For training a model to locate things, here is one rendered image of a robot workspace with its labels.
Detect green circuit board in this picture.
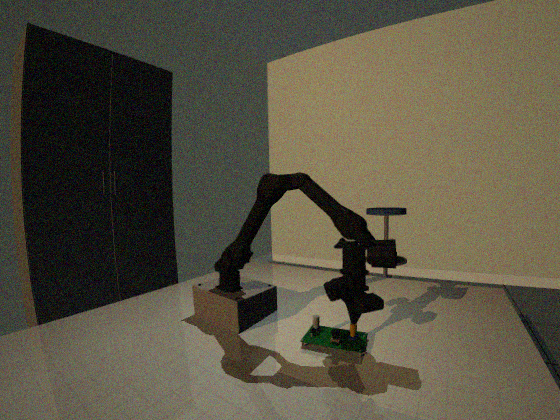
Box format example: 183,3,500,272
300,315,368,358

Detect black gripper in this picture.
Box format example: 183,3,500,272
340,266,384,324

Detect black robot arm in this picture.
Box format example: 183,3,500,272
214,172,397,302

